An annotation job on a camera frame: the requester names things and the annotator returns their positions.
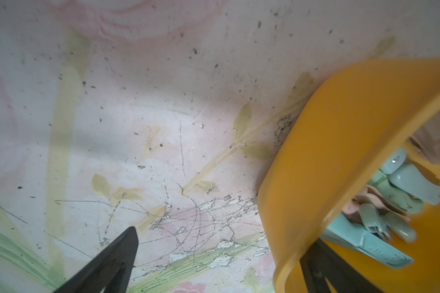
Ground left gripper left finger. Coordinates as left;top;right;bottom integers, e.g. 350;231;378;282
56;227;139;293

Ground floral pink table mat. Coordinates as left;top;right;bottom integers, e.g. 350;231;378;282
0;1;440;293

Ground teal fruit knife in box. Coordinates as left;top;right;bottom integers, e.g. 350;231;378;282
321;214;414;269

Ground light teal folding knife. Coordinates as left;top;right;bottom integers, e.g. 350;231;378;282
380;148;440;206

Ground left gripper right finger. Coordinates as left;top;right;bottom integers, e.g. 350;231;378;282
300;239;381;293

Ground yellow plastic storage box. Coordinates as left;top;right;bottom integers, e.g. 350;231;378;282
258;57;440;293

